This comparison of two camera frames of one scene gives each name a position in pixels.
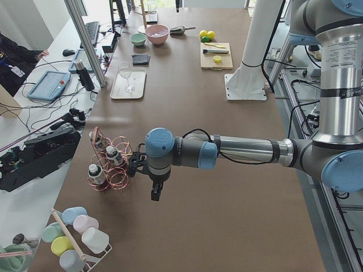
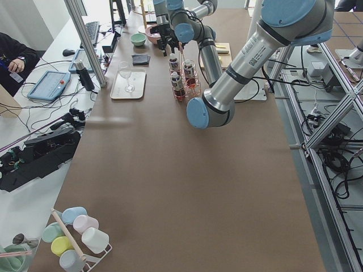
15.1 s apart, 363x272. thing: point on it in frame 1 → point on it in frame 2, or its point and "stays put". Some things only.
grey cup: [71, 261] stays put
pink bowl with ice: [157, 34] stays put
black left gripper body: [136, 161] → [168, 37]
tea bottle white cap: [95, 139] → [172, 55]
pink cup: [81, 222] stays put
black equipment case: [38, 157] stays put
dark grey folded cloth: [140, 60] stays put
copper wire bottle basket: [109, 165] → [185, 81]
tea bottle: [114, 156] → [189, 70]
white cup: [95, 240] stays put
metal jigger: [20, 238] stays put
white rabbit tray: [129, 84] stays put
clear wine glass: [125, 69] stays put
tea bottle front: [96, 174] → [178, 89]
